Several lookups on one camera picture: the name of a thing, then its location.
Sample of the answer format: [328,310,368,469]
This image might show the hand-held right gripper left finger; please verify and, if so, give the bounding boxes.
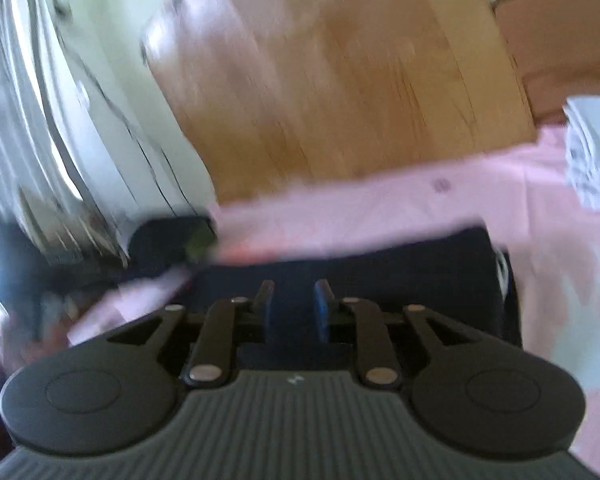
[80,279,276,389]

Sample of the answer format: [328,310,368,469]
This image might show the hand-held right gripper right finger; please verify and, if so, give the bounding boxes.
[313,278,502,391]

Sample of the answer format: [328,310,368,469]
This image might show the navy patterned knit garment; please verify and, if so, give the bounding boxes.
[192,226,525,362]

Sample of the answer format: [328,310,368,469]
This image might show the stack of white folded clothes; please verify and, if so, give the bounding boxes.
[561,94,600,210]

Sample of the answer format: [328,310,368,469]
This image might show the pink printed blanket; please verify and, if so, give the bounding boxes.
[67,124,600,479]

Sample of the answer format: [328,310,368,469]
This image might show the white curtain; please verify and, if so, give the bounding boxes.
[0,0,133,266]

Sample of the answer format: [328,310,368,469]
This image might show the wooden headboard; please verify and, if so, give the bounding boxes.
[140,0,538,206]

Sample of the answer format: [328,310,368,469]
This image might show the brown wooden panel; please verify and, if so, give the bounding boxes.
[492,0,600,126]

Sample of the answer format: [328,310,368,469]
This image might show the black cable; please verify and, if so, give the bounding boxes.
[50,0,193,213]

